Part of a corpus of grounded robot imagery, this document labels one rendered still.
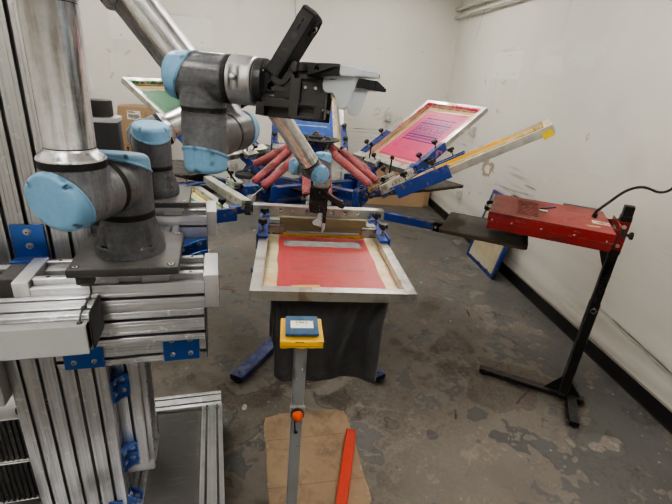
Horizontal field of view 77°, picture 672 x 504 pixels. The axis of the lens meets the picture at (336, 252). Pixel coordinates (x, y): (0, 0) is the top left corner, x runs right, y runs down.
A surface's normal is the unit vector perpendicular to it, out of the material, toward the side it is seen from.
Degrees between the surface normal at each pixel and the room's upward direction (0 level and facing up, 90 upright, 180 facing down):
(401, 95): 90
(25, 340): 90
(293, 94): 82
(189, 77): 90
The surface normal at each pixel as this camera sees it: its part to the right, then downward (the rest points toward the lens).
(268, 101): -0.17, 0.24
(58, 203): -0.19, 0.48
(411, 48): 0.11, 0.39
